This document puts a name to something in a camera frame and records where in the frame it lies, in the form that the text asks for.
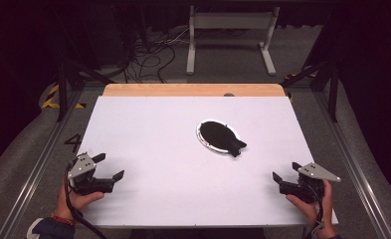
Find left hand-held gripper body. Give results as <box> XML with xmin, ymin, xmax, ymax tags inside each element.
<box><xmin>68</xmin><ymin>152</ymin><xmax>114</xmax><ymax>196</ymax></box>

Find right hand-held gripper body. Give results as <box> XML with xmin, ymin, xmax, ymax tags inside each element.
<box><xmin>278</xmin><ymin>161</ymin><xmax>342</xmax><ymax>204</ymax></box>

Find oval white-rimmed mirror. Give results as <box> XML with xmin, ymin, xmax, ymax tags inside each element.
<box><xmin>195</xmin><ymin>119</ymin><xmax>248</xmax><ymax>158</ymax></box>

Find person's right hand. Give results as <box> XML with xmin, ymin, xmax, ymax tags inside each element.
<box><xmin>285</xmin><ymin>178</ymin><xmax>337</xmax><ymax>239</ymax></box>

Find person's left hand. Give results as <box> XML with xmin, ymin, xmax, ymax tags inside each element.
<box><xmin>53</xmin><ymin>180</ymin><xmax>105</xmax><ymax>222</ymax></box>

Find white board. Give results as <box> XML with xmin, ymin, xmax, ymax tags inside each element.
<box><xmin>78</xmin><ymin>96</ymin><xmax>339</xmax><ymax>229</ymax></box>

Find black metal stand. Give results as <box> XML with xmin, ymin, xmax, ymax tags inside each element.
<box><xmin>280</xmin><ymin>59</ymin><xmax>340</xmax><ymax>122</ymax></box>
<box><xmin>54</xmin><ymin>49</ymin><xmax>115</xmax><ymax>122</ymax></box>

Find yellow black hazard tape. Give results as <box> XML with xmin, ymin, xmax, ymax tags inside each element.
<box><xmin>41</xmin><ymin>84</ymin><xmax>87</xmax><ymax>111</ymax></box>
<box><xmin>283</xmin><ymin>70</ymin><xmax>317</xmax><ymax>81</ymax></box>

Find wooden table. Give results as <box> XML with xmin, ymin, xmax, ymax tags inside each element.
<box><xmin>101</xmin><ymin>83</ymin><xmax>287</xmax><ymax>98</ymax></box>

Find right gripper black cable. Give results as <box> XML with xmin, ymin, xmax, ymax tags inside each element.
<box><xmin>301</xmin><ymin>183</ymin><xmax>326</xmax><ymax>239</ymax></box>

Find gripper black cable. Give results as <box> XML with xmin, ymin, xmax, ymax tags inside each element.
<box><xmin>64</xmin><ymin>158</ymin><xmax>108</xmax><ymax>239</ymax></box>
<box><xmin>301</xmin><ymin>183</ymin><xmax>326</xmax><ymax>239</ymax></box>

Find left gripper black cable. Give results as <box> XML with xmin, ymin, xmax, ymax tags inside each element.
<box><xmin>64</xmin><ymin>158</ymin><xmax>108</xmax><ymax>239</ymax></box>

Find aluminium floor rail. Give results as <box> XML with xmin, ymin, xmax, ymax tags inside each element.
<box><xmin>0</xmin><ymin>89</ymin><xmax>85</xmax><ymax>239</ymax></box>
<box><xmin>313</xmin><ymin>90</ymin><xmax>391</xmax><ymax>239</ymax></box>

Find red bracelet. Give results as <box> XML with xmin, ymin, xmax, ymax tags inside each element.
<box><xmin>51</xmin><ymin>213</ymin><xmax>76</xmax><ymax>227</ymax></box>

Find tangle of floor cables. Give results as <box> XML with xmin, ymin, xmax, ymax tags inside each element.
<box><xmin>121</xmin><ymin>28</ymin><xmax>191</xmax><ymax>85</ymax></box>

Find white metal stand frame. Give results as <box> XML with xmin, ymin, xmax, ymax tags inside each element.
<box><xmin>185</xmin><ymin>5</ymin><xmax>281</xmax><ymax>77</ymax></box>

